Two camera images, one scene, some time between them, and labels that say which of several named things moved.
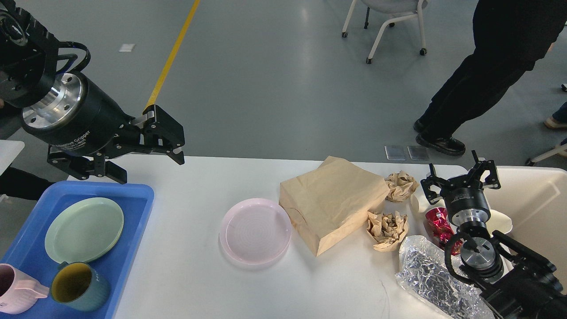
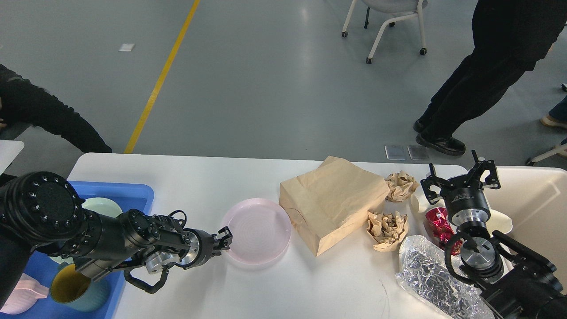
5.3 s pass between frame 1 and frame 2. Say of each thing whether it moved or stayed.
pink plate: stayed
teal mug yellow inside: stayed
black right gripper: stayed
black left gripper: moved
